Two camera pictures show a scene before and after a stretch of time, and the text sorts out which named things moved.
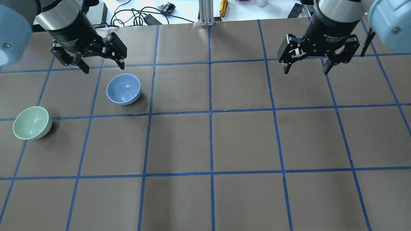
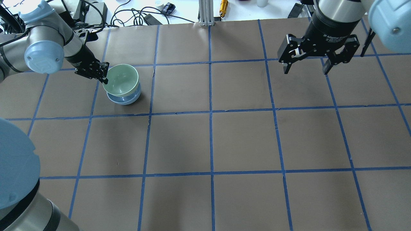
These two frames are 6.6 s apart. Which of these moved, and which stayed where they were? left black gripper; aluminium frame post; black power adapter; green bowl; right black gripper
Moved: green bowl; left black gripper
Stayed: aluminium frame post; black power adapter; right black gripper
